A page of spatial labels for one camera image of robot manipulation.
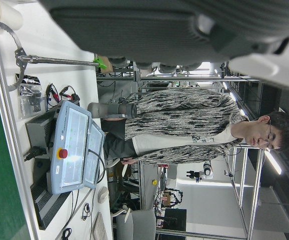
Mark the left robot hand grey white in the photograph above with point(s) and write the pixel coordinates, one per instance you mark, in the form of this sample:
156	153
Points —
134	30

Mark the grey vented control box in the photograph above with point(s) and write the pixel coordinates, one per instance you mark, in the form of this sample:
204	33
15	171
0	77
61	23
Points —
40	127

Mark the green plastic clip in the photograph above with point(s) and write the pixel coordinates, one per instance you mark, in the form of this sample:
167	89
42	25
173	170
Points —
100	62

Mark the person in patterned cardigan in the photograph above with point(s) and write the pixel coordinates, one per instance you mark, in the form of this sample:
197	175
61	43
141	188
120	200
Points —
184	120

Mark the red black clip leads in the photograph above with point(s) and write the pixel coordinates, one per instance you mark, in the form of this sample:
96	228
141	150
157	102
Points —
53	93

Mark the clear bag of parts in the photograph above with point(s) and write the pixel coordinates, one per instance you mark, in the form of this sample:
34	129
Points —
29	100

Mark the blue grey teach pendant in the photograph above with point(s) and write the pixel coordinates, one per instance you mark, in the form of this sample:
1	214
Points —
70	145
94	150

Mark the white black background robot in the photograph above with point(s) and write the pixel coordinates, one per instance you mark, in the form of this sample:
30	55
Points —
205	171

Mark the black power plug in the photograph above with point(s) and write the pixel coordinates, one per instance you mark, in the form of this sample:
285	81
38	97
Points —
33	153

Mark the white computer mouse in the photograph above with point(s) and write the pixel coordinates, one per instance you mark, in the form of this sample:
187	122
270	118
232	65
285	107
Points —
103	195

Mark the black monitor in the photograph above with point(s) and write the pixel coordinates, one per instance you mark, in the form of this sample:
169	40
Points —
175	220

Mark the grey office chair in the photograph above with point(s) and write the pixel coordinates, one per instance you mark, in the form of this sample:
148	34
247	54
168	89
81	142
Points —
139	225

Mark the white keyboard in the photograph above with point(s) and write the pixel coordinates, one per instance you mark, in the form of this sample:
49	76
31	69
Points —
100	227

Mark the metal rod with bracket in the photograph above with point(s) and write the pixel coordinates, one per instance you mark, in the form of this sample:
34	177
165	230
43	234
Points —
59	60

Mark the aluminium frame cage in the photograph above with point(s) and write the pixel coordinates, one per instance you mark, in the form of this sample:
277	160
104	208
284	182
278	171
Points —
244	195

